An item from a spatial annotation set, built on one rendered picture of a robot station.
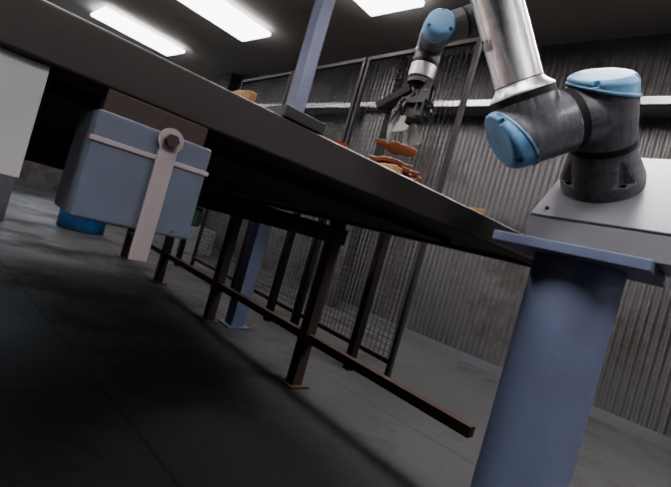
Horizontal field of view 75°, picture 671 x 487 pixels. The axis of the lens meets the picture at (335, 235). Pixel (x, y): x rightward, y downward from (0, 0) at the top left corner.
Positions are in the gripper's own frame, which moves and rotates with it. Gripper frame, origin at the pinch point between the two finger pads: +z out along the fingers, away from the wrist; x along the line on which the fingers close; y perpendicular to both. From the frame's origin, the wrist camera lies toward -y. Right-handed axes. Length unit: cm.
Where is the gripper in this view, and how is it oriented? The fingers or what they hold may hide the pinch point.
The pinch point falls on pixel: (394, 147)
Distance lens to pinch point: 129.0
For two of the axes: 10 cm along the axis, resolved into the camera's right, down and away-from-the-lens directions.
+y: 7.8, 2.2, -5.9
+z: -2.7, 9.6, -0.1
